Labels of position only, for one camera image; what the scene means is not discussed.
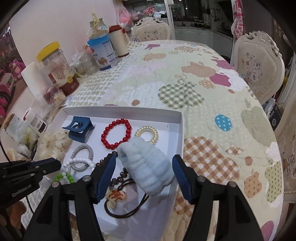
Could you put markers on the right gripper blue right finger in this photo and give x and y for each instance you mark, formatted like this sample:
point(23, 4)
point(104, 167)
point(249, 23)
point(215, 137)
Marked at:
point(186, 178)

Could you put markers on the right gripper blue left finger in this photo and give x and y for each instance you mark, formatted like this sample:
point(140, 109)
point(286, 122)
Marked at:
point(101, 177)

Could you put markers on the light blue fluffy scrunchie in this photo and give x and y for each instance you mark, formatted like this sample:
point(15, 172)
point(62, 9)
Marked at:
point(146, 164)

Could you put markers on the cream dotted fabric scrunchie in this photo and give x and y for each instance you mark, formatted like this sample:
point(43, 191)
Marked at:
point(53, 145)

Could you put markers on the blue hair claw clip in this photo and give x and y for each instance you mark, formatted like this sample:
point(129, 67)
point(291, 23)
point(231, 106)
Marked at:
point(80, 129)

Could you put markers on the white shallow cardboard tray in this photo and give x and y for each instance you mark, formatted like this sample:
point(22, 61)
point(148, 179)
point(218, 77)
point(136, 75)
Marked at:
point(116, 177)

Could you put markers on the plastic bag yellow contents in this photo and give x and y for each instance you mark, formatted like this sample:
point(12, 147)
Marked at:
point(28, 138)

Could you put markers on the patchwork quilted tablecloth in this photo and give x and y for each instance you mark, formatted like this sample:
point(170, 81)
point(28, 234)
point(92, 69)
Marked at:
point(227, 135)

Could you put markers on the white bottle red cap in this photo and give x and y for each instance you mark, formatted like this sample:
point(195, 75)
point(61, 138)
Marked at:
point(34, 121)

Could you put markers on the plastic bag of snacks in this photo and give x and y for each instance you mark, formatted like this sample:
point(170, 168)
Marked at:
point(54, 96)

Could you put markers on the white paper towel roll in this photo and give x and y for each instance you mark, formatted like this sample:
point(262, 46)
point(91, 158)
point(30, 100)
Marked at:
point(35, 80)

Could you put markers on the large jar yellow lid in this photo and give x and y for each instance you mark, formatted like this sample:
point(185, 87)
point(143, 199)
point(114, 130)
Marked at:
point(57, 67)

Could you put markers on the small empty glass jar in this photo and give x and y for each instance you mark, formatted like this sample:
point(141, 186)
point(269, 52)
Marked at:
point(89, 64)

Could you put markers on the blue white milk powder can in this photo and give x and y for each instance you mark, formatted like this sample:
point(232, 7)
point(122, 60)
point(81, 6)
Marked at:
point(103, 52)

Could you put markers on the beige cylinder red lid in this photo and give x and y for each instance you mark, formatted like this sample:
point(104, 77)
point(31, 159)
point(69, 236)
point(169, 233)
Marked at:
point(118, 40)

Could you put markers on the cream ornate chair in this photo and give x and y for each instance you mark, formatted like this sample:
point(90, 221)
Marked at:
point(150, 29)
point(258, 60)

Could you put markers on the cream ornate chair far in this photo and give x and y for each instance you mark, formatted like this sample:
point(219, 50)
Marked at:
point(150, 29)

